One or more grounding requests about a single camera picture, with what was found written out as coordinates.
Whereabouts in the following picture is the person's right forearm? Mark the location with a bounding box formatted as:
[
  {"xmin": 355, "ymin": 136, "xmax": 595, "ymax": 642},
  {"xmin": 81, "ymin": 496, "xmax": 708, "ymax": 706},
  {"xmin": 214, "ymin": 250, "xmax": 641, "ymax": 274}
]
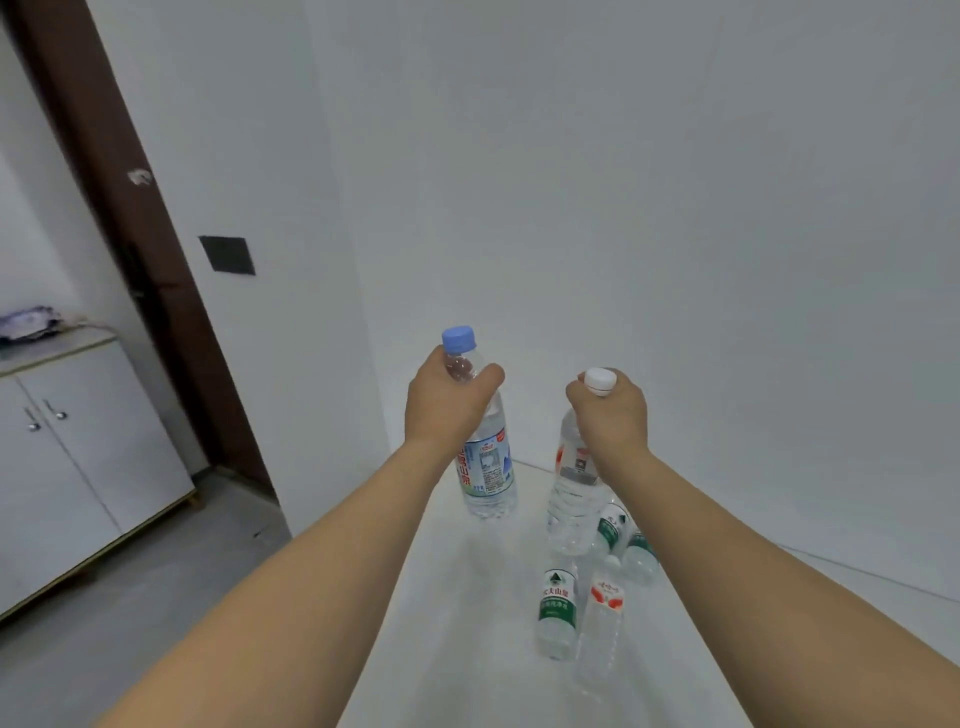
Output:
[{"xmin": 600, "ymin": 445, "xmax": 960, "ymax": 728}]

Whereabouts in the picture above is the blue cap water bottle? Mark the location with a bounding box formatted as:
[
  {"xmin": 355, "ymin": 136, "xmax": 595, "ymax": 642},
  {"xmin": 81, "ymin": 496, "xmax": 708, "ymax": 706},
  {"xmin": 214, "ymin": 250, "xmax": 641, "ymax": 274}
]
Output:
[{"xmin": 441, "ymin": 325, "xmax": 519, "ymax": 522}]

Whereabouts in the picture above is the green label water bottle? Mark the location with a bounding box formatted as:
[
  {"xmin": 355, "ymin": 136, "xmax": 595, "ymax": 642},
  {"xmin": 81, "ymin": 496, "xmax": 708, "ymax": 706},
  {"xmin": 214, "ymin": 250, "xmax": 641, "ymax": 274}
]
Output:
[
  {"xmin": 534, "ymin": 558, "xmax": 581, "ymax": 663},
  {"xmin": 591, "ymin": 500, "xmax": 632, "ymax": 568},
  {"xmin": 620, "ymin": 528, "xmax": 662, "ymax": 588}
]

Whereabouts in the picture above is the person's left forearm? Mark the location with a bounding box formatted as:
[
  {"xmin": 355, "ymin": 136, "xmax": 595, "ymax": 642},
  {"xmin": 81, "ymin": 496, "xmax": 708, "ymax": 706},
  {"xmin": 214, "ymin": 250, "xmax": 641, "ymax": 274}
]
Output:
[{"xmin": 93, "ymin": 437, "xmax": 472, "ymax": 728}]

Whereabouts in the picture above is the crumpled bag clutter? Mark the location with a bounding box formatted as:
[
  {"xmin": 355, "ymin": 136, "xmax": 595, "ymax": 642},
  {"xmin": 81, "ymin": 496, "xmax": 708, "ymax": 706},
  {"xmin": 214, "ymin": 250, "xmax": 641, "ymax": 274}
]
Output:
[{"xmin": 0, "ymin": 303, "xmax": 66, "ymax": 346}]

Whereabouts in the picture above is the red label water bottle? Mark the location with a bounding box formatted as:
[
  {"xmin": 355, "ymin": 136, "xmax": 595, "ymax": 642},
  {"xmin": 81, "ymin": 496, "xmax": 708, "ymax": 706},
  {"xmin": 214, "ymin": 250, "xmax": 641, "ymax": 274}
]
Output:
[{"xmin": 573, "ymin": 573, "xmax": 628, "ymax": 693}]

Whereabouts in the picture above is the white cap water bottle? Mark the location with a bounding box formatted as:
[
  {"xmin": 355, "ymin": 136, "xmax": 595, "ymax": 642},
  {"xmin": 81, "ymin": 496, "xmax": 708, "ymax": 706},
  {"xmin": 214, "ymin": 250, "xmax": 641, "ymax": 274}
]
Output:
[{"xmin": 546, "ymin": 367, "xmax": 618, "ymax": 558}]

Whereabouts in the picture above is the black wall switch plate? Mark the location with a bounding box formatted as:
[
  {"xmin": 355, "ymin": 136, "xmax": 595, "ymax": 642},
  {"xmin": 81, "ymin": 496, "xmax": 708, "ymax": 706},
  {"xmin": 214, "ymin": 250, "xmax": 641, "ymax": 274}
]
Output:
[{"xmin": 198, "ymin": 235, "xmax": 257, "ymax": 277}]

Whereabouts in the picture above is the person's left hand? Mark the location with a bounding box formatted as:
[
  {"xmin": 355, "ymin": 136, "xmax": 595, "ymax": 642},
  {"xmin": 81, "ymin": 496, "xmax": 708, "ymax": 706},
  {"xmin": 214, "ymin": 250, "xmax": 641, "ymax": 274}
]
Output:
[{"xmin": 404, "ymin": 344, "xmax": 507, "ymax": 463}]

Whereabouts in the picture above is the brown door frame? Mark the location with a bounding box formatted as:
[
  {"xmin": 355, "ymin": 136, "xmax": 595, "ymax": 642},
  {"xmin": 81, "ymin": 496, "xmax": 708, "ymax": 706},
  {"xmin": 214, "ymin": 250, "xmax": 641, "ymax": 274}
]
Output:
[{"xmin": 13, "ymin": 0, "xmax": 276, "ymax": 502}]

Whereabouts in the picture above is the person's right hand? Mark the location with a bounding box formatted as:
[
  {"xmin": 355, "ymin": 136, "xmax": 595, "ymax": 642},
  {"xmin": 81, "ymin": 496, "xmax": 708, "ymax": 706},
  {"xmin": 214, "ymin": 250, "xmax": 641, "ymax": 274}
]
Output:
[{"xmin": 564, "ymin": 367, "xmax": 651, "ymax": 472}]

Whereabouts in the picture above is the white cabinet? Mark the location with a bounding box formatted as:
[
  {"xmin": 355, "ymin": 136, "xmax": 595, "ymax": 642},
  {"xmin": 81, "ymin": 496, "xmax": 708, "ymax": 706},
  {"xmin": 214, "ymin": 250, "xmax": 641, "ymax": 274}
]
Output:
[{"xmin": 0, "ymin": 325, "xmax": 198, "ymax": 624}]

